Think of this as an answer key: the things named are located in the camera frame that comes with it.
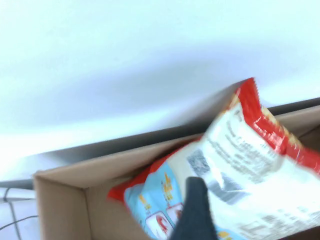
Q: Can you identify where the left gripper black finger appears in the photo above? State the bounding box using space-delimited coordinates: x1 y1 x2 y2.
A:
169 176 218 240

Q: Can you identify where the red white shrimp chips bag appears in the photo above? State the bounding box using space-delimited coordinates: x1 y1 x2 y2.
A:
107 77 320 240

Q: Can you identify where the wide low cardboard box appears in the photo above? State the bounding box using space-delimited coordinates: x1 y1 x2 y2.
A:
32 104 320 240

